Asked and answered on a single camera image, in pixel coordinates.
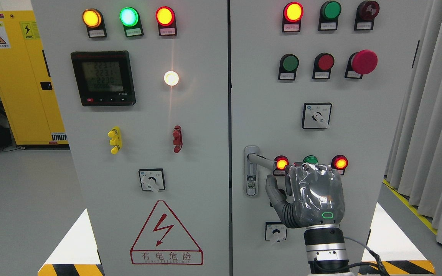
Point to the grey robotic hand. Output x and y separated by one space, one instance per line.
318 196

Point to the silver cabinet door handle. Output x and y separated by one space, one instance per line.
251 160

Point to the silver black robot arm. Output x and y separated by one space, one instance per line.
326 250

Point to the grey right cabinet door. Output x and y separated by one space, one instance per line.
267 113

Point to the grey cabinet door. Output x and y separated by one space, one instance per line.
196 178
267 113

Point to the grey left cabinet door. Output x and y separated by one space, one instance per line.
196 178

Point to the green lamp middle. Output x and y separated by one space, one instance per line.
310 159

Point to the red lit lamp middle right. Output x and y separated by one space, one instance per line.
339 162

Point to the red lit lamp middle left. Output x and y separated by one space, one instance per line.
281 163

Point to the grey curtain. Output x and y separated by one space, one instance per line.
414 167

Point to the red push button upper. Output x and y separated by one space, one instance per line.
323 64

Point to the green push button upper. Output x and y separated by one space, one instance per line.
288 67

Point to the red emergency stop button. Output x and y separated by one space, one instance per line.
361 63

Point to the red terminal connector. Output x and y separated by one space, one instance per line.
177 138

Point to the red electric warning sticker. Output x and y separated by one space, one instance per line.
163 240

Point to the white lit indicator lamp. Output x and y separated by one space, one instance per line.
171 78

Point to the red lit lamp top right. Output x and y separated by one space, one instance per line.
291 19

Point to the green lamp top right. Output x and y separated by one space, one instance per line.
328 16

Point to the yellow terminal connector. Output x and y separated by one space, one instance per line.
115 140

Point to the red lit indicator lamp left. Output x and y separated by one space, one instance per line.
166 20

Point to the black digital power meter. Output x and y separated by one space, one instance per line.
104 78

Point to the green lit indicator lamp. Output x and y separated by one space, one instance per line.
130 19

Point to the yellow indicator lamp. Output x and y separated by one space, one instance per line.
95 24

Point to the yellow safety cabinet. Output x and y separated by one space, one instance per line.
26 89

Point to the lower white selector switch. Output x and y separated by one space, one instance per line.
275 232

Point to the upper right selector switch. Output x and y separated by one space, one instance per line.
316 115

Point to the left door selector switch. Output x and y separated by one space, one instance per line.
152 179

